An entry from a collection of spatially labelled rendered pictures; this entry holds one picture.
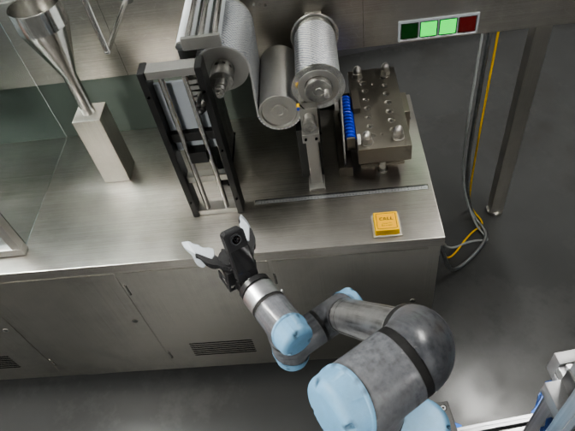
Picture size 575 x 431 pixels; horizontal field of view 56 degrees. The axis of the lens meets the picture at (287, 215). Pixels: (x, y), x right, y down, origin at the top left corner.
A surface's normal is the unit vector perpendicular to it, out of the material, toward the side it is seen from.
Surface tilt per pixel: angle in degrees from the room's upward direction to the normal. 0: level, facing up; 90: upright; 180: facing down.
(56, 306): 90
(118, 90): 90
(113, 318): 90
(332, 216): 0
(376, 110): 0
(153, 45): 90
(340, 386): 6
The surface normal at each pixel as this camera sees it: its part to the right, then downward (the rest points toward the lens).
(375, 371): -0.10, -0.62
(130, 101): 0.01, 0.76
